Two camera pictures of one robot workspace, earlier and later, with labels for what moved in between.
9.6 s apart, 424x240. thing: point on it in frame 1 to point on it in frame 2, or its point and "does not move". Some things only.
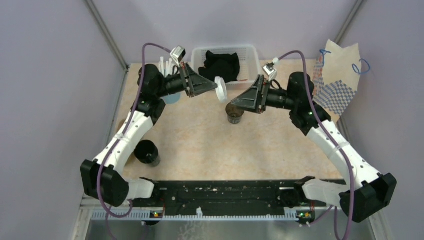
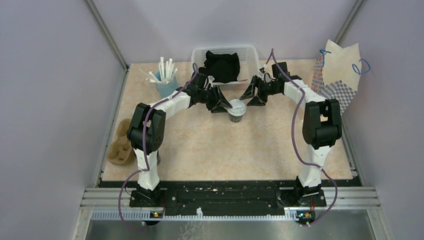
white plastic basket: [248, 58] does not move
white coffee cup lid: [221, 90] to [239, 107]
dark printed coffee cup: [234, 114] does not move
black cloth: [225, 66] does not move
